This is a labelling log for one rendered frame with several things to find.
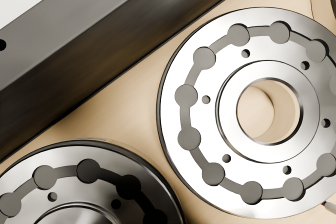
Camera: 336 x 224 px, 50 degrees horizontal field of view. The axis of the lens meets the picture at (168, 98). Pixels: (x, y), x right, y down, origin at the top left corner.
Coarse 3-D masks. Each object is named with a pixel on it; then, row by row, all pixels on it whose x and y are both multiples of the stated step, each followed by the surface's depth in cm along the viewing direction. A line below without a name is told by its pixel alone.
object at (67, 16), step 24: (48, 0) 10; (72, 0) 10; (96, 0) 10; (120, 0) 10; (24, 24) 10; (48, 24) 10; (72, 24) 10; (96, 24) 10; (0, 48) 10; (24, 48) 10; (48, 48) 10; (0, 72) 10; (24, 72) 10; (0, 96) 10
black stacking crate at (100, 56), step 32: (160, 0) 12; (192, 0) 16; (96, 32) 11; (128, 32) 13; (160, 32) 17; (64, 64) 11; (96, 64) 14; (128, 64) 19; (32, 96) 12; (64, 96) 16; (0, 128) 13; (32, 128) 18; (0, 160) 20
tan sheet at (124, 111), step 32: (224, 0) 20; (256, 0) 20; (288, 0) 21; (160, 64) 20; (96, 96) 20; (128, 96) 20; (256, 96) 20; (64, 128) 20; (96, 128) 20; (128, 128) 20; (256, 128) 20; (160, 160) 20
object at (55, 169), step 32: (32, 160) 16; (64, 160) 16; (96, 160) 16; (128, 160) 17; (0, 192) 16; (32, 192) 16; (64, 192) 16; (96, 192) 16; (128, 192) 17; (160, 192) 17
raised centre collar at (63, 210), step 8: (56, 208) 16; (64, 208) 16; (72, 208) 16; (80, 208) 16; (88, 208) 16; (96, 208) 16; (104, 208) 16; (40, 216) 16; (48, 216) 16; (56, 216) 16; (64, 216) 16; (72, 216) 16; (80, 216) 16; (88, 216) 16; (96, 216) 16; (104, 216) 16; (112, 216) 16
